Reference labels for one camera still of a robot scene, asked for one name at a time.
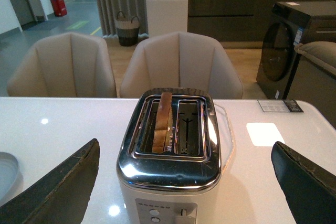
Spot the grey sofa armrest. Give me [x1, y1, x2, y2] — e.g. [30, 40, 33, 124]
[287, 41, 335, 126]

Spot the white tall cabinet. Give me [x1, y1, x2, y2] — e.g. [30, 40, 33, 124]
[145, 0, 188, 37]

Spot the beige chair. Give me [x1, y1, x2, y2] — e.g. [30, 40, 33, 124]
[7, 33, 117, 98]
[120, 31, 243, 99]

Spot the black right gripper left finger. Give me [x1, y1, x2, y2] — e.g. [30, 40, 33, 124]
[1, 138, 100, 223]

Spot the slice of bread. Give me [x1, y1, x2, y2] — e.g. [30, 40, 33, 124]
[152, 92, 173, 153]

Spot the woven laundry basket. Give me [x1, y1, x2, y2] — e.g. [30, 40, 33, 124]
[115, 11, 140, 47]

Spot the dark kitchen counter cabinet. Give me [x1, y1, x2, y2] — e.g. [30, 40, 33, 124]
[187, 0, 333, 42]

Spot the beige chair left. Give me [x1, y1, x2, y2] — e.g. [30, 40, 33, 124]
[7, 33, 117, 98]

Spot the red cabinet box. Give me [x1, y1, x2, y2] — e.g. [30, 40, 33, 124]
[50, 0, 67, 17]

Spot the black label card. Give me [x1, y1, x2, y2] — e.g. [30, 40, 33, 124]
[258, 100, 303, 113]

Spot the cream chrome two-slot toaster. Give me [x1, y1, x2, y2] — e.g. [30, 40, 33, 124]
[116, 88, 222, 223]

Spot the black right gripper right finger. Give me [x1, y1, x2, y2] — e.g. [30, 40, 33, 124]
[271, 142, 335, 223]

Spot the dark grey washing machine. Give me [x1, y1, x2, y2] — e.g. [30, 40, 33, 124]
[256, 1, 335, 99]

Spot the beige chair middle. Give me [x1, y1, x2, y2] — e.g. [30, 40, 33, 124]
[120, 31, 243, 99]

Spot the white round plate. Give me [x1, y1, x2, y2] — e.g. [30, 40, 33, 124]
[1, 152, 19, 205]

